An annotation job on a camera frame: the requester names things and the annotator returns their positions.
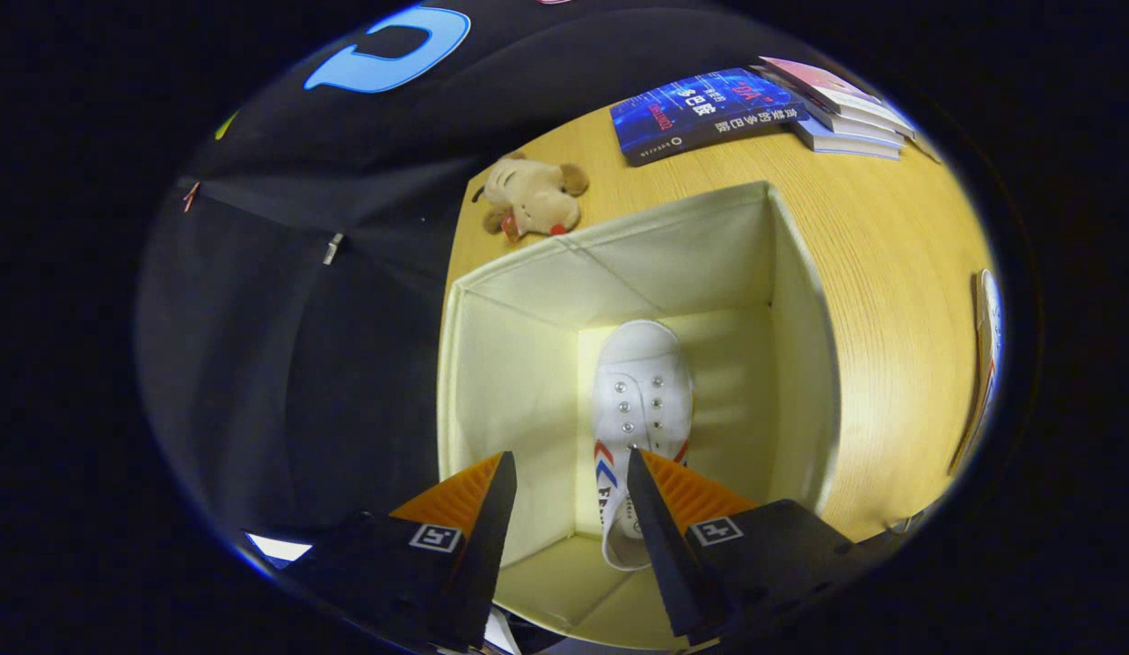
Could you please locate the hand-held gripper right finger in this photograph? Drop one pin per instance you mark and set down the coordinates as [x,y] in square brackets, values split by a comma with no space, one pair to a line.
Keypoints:
[664,555]

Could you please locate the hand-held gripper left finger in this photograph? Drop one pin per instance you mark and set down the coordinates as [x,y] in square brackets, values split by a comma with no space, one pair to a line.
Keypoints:
[487,555]

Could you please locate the cream fabric storage box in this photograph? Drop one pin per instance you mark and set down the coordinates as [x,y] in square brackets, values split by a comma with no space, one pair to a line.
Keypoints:
[519,382]

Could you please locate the lit monitor screen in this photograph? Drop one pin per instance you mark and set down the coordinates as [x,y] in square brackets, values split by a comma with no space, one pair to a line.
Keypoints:
[282,549]

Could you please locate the silver clip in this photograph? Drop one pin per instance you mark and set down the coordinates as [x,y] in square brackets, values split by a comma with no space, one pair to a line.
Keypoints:
[332,247]

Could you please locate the beige plush toy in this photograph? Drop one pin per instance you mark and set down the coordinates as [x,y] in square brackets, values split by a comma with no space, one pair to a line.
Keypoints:
[532,196]

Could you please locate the blue cover book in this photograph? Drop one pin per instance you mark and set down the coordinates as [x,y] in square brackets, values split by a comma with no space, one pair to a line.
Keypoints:
[700,114]

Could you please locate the light blue book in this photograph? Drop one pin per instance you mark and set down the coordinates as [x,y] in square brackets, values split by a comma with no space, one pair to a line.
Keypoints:
[846,146]

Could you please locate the pink cover book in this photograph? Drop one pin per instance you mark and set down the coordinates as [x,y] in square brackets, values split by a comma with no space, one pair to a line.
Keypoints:
[823,86]

